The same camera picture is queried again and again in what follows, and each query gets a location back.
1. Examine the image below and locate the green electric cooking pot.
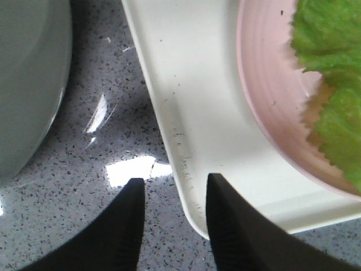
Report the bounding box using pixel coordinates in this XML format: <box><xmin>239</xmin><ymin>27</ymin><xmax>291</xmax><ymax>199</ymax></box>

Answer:
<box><xmin>1</xmin><ymin>1</ymin><xmax>72</xmax><ymax>185</ymax></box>

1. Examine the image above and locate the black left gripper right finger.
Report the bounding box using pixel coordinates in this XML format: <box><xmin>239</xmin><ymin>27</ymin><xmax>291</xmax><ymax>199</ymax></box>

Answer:
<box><xmin>206</xmin><ymin>173</ymin><xmax>359</xmax><ymax>270</ymax></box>

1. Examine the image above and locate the green lettuce leaf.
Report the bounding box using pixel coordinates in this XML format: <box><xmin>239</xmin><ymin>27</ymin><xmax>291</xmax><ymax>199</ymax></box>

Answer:
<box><xmin>291</xmin><ymin>1</ymin><xmax>360</xmax><ymax>189</ymax></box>

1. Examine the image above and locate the white bear serving tray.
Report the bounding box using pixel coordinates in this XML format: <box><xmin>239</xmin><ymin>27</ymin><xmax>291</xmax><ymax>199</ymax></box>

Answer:
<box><xmin>122</xmin><ymin>1</ymin><xmax>360</xmax><ymax>237</ymax></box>

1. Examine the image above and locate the pink round plate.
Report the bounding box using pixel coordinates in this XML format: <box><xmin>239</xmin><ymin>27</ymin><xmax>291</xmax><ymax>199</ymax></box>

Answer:
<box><xmin>236</xmin><ymin>1</ymin><xmax>360</xmax><ymax>200</ymax></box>

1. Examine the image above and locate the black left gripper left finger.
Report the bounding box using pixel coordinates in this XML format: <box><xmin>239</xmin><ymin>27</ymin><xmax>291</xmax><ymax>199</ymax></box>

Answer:
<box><xmin>24</xmin><ymin>178</ymin><xmax>145</xmax><ymax>270</ymax></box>

